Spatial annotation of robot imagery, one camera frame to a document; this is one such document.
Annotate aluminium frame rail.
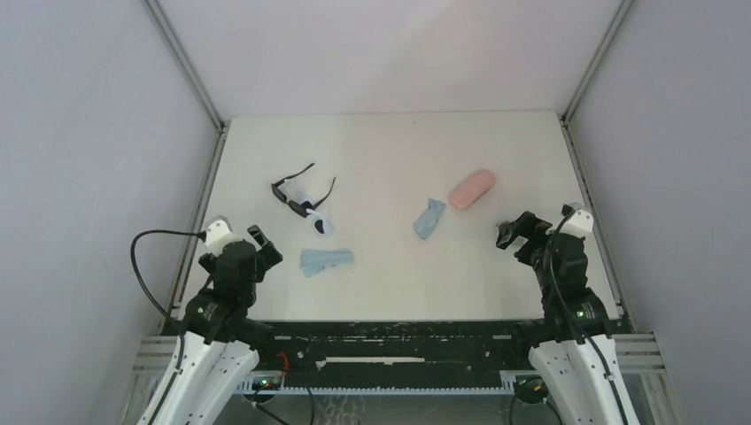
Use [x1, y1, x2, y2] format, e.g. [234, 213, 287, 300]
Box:
[131, 334, 667, 397]

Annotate white sunglasses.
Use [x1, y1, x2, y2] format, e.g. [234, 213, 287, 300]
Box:
[288, 180, 336, 237]

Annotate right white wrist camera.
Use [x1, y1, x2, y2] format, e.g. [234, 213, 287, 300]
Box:
[560, 203, 594, 238]

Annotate light blue cloth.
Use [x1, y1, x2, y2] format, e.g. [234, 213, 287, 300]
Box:
[299, 249, 354, 278]
[412, 197, 446, 240]

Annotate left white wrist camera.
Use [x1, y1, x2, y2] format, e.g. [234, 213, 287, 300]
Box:
[204, 215, 238, 257]

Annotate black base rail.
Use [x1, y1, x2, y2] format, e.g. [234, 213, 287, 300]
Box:
[255, 320, 537, 390]

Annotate pink glasses case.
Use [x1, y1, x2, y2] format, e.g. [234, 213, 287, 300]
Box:
[448, 169, 497, 210]

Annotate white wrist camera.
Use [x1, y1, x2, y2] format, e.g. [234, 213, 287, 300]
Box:
[204, 215, 238, 257]
[560, 203, 594, 238]

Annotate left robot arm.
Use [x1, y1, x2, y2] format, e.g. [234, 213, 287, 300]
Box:
[138, 217, 283, 424]

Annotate black sunglasses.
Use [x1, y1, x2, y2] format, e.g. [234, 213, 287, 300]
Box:
[270, 163, 337, 218]

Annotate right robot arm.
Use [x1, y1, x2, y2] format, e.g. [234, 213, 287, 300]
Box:
[496, 205, 639, 424]

